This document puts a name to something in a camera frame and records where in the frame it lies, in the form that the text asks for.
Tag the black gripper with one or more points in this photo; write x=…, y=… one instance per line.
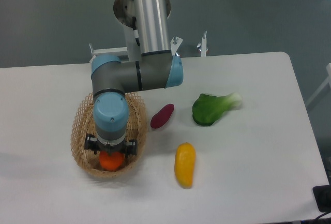
x=130, y=148

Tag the orange fruit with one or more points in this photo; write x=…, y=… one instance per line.
x=111, y=162

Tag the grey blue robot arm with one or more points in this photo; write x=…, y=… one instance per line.
x=155, y=67

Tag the woven wicker basket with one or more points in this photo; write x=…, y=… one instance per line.
x=84, y=124

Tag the purple sweet potato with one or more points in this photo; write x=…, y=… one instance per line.
x=162, y=117

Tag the yellow mango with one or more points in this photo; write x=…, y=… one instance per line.
x=185, y=164

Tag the green bok choy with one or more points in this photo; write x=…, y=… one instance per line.
x=208, y=109

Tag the black device at edge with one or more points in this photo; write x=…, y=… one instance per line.
x=322, y=197

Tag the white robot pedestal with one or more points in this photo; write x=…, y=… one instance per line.
x=113, y=51

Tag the white frame at right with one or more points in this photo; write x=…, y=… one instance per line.
x=322, y=90

